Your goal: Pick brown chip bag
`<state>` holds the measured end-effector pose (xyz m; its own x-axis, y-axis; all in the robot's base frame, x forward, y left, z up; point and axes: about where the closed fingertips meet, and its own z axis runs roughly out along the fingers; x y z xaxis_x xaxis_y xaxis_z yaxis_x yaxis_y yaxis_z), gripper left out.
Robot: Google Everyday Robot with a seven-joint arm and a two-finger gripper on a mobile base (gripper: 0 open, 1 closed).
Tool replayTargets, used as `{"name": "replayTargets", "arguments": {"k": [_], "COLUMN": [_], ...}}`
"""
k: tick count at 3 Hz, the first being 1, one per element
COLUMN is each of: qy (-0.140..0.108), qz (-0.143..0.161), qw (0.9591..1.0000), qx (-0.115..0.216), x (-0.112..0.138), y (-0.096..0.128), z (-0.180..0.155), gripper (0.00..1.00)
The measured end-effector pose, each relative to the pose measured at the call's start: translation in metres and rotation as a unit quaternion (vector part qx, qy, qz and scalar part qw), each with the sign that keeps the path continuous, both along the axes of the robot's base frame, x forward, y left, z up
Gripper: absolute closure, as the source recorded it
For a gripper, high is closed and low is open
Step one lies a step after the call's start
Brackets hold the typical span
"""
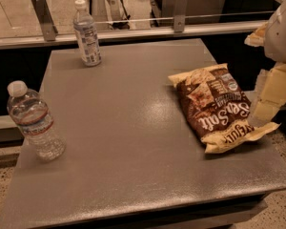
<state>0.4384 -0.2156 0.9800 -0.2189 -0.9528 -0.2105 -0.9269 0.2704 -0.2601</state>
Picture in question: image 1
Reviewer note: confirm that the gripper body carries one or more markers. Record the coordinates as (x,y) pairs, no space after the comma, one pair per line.
(282,35)

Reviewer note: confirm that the metal rail bracket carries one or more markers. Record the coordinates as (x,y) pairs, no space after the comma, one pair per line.
(180,7)
(43,14)

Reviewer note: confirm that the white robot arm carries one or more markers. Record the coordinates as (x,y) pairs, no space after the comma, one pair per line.
(272,36)

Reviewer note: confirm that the brown sea salt chip bag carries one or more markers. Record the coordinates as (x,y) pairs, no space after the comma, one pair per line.
(217,109)

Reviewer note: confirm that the far clear water bottle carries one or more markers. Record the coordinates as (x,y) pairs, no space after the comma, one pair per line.
(86,35)

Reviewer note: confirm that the right metal rail bracket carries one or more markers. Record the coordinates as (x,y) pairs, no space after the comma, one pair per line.
(180,7)

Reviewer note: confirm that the left metal rail bracket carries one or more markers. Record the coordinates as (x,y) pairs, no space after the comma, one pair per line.
(43,14)

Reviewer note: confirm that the near clear water bottle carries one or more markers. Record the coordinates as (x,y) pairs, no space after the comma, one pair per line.
(31,114)

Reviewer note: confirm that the grey table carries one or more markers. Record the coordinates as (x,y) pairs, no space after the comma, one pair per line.
(131,160)

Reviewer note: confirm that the clear water bottle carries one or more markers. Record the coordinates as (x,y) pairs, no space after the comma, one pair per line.
(31,114)
(86,35)

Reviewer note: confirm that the horizontal metal rail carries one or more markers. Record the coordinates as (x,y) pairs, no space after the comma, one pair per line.
(128,35)

